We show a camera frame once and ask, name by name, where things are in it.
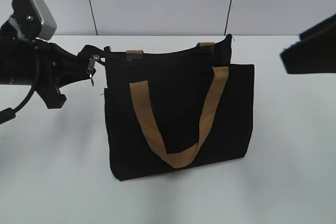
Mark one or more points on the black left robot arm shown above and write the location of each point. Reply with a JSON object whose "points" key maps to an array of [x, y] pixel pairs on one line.
{"points": [[19, 62]]}

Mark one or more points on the tan front bag handle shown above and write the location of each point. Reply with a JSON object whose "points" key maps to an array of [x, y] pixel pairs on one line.
{"points": [[176, 114]]}

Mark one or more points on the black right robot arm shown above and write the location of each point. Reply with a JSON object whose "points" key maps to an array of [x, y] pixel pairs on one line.
{"points": [[314, 52]]}

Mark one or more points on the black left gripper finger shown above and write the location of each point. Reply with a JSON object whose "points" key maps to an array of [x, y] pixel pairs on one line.
{"points": [[88, 51], [68, 76]]}

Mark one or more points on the silver zipper pull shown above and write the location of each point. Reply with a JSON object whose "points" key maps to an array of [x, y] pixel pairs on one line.
{"points": [[91, 67]]}

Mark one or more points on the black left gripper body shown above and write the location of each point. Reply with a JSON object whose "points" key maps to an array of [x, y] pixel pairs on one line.
{"points": [[58, 68]]}

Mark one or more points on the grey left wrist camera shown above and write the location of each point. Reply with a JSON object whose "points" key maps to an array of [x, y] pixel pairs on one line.
{"points": [[32, 19]]}

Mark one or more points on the black tote bag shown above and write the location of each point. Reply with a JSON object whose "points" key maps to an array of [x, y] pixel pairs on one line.
{"points": [[129, 154]]}

